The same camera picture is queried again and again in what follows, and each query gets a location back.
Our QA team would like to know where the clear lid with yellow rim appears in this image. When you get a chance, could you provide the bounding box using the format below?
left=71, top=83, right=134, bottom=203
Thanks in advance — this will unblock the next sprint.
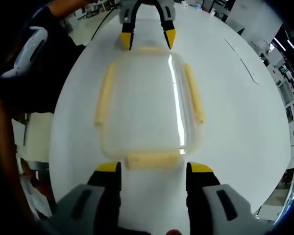
left=94, top=46, right=206, bottom=171

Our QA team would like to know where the person's black clothing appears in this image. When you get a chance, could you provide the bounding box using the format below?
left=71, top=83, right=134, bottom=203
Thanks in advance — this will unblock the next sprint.
left=0, top=4, right=87, bottom=117

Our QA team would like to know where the white worn device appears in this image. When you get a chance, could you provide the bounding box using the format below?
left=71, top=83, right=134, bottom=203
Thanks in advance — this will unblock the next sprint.
left=0, top=25, right=49, bottom=79

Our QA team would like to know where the black cable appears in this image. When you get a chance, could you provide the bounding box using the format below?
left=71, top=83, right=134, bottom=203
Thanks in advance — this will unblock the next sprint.
left=89, top=3, right=119, bottom=47

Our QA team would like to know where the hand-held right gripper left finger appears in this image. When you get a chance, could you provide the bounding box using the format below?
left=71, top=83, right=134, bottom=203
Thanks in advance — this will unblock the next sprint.
left=39, top=161, right=123, bottom=235

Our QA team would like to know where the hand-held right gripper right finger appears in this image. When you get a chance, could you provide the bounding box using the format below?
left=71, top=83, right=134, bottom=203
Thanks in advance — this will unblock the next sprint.
left=185, top=161, right=279, bottom=235

